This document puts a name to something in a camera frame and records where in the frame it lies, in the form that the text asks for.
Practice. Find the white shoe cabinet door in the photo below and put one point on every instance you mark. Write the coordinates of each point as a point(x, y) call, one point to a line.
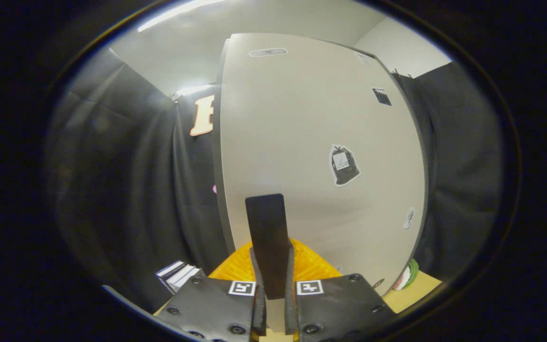
point(302, 142)

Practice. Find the grey shoe cabinet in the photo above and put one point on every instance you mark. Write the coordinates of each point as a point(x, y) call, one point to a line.
point(216, 152)

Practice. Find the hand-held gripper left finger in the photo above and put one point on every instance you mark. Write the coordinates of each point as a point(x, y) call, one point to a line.
point(257, 223)

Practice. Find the green white striped object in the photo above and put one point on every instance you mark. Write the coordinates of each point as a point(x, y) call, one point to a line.
point(407, 276)

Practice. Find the white blue book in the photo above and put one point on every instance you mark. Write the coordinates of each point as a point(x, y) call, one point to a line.
point(181, 275)
point(169, 269)

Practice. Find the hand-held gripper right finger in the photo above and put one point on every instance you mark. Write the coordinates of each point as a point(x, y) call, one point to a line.
point(277, 223)

